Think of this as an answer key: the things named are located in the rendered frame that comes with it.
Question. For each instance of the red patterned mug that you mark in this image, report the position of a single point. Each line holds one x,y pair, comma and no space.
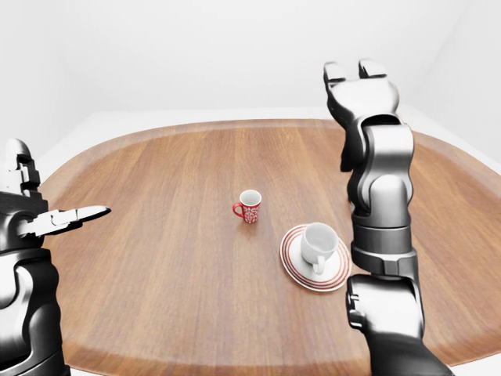
250,213

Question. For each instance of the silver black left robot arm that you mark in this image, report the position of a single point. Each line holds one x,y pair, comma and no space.
27,313

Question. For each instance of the white mug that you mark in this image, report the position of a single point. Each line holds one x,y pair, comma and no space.
315,250

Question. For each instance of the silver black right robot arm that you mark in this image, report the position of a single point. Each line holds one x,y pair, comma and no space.
391,313

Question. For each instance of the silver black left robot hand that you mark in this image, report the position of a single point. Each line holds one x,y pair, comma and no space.
23,211

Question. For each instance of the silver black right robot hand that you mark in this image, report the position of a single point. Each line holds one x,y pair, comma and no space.
385,164

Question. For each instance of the white plate with red rings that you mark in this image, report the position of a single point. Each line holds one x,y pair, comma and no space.
291,258

